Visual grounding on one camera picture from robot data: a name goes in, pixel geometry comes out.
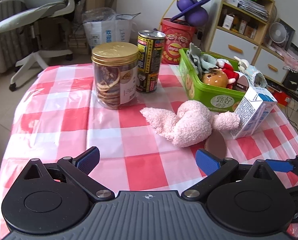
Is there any white santa plush toy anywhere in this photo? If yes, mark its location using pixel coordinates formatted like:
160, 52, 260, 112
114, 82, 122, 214
216, 59, 239, 89

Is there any cream bunny doll blue dress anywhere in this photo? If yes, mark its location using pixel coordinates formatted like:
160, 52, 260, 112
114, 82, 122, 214
234, 56, 267, 88

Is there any grey green cloth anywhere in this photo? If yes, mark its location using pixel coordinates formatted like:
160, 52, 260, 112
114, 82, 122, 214
186, 42, 218, 78

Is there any taco plush toy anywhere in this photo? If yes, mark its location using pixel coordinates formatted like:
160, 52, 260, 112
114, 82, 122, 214
202, 69, 228, 88

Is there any brown round compact case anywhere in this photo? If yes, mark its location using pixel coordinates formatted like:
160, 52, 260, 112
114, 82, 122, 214
204, 130, 227, 159

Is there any pink fluffy plush toy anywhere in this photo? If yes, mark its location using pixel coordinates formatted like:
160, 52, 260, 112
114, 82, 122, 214
140, 100, 240, 148

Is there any red white checkered tablecloth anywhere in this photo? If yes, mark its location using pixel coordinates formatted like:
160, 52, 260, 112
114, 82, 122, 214
0, 63, 298, 240

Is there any green plastic bin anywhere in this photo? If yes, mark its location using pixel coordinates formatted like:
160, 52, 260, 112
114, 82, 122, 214
178, 48, 245, 112

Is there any white blue milk carton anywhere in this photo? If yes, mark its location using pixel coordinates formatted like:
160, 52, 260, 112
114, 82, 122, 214
230, 87, 277, 139

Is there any gold lid clear jar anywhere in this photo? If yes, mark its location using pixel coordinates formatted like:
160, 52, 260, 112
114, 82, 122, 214
92, 42, 139, 109

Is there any red snack bucket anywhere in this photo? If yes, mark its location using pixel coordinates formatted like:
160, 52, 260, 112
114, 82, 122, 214
160, 18, 196, 64

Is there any black yellow drink can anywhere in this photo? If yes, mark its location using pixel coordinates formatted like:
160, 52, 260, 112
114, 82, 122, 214
136, 30, 166, 93

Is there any small white desk fan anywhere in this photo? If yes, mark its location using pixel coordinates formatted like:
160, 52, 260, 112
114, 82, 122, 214
269, 22, 288, 46

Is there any white paper shopping bag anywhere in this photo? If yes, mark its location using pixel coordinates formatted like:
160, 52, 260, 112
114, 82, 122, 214
82, 7, 140, 49

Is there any wooden white drawer cabinet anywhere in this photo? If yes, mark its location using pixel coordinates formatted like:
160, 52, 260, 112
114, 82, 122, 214
203, 0, 287, 79

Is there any purple hopper ball toy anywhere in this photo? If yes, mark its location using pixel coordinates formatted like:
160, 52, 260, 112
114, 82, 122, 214
170, 0, 211, 27

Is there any white office chair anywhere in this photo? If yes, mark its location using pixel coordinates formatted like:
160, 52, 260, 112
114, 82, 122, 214
0, 0, 75, 92

